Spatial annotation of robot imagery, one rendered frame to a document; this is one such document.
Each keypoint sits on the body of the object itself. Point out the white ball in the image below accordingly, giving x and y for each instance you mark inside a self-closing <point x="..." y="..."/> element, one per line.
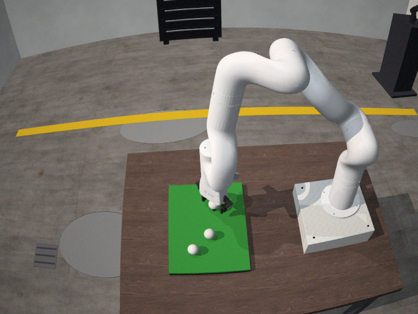
<point x="193" y="249"/>
<point x="212" y="205"/>
<point x="209" y="233"/>

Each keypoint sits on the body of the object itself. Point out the green turf mat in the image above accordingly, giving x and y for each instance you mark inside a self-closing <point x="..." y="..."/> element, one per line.
<point x="189" y="217"/>

